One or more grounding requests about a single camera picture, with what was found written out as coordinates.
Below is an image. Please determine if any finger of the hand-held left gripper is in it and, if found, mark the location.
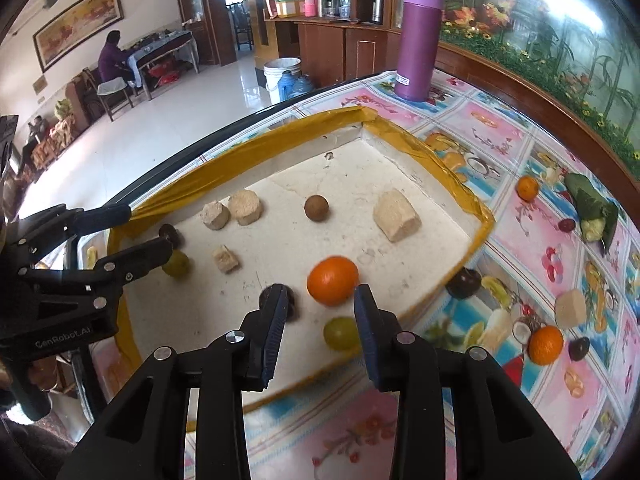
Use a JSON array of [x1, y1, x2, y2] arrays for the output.
[[17, 203, 132, 262], [25, 237, 174, 312]]

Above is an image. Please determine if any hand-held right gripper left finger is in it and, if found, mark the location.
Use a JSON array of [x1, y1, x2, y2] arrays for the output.
[[70, 284, 290, 480]]

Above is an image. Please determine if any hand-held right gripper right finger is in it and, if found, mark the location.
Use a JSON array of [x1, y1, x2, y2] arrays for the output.
[[353, 283, 581, 480]]

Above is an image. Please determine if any green grape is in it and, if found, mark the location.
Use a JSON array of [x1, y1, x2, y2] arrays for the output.
[[162, 250, 191, 279], [323, 316, 362, 352]]

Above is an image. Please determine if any large orange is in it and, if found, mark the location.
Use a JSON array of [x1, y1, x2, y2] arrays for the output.
[[528, 325, 565, 365], [306, 256, 360, 307]]

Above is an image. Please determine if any small lumpy beige piece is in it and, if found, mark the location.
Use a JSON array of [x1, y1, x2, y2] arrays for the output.
[[212, 245, 241, 275]]

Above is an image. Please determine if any beige hexagonal piece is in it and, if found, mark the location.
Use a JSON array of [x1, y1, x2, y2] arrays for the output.
[[200, 201, 231, 231]]

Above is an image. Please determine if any large beige block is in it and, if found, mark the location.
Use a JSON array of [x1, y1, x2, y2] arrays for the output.
[[373, 189, 422, 244]]

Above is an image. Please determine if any brown longan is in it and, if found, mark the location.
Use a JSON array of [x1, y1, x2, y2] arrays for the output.
[[304, 195, 330, 222]]

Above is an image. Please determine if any white foam box yellow tape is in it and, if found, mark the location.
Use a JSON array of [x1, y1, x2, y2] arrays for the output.
[[107, 105, 496, 413]]

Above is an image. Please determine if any person's left hand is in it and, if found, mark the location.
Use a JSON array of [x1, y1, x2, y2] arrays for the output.
[[0, 355, 60, 411]]

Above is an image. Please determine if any wooden chair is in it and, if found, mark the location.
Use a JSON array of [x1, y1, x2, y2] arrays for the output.
[[82, 67, 135, 122]]

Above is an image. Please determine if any fruit print tablecloth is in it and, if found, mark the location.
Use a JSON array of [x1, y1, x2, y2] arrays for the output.
[[90, 67, 640, 480]]

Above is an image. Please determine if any dining table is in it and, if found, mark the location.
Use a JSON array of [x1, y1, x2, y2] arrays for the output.
[[125, 30, 198, 102]]

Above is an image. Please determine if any beige cork cylinder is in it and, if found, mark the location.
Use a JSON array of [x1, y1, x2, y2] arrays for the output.
[[555, 290, 588, 330]]

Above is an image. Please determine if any small orange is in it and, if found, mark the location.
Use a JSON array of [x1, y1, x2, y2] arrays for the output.
[[516, 175, 540, 202]]

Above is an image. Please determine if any white bucket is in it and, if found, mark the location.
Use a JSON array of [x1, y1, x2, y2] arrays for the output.
[[263, 57, 302, 106]]

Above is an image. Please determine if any green leafy vegetable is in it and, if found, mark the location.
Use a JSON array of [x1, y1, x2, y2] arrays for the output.
[[564, 172, 621, 253]]

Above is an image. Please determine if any wooden cabinet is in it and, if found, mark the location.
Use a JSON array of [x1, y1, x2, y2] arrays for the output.
[[260, 0, 401, 85]]

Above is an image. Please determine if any purple thermos bottle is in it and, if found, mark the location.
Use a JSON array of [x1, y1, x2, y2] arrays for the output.
[[394, 0, 446, 103]]

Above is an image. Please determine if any bamboo flower glass screen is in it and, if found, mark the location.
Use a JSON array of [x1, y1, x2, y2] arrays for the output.
[[397, 0, 640, 181]]

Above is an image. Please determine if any framed wall painting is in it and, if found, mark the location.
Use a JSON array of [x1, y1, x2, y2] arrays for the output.
[[32, 0, 123, 73]]

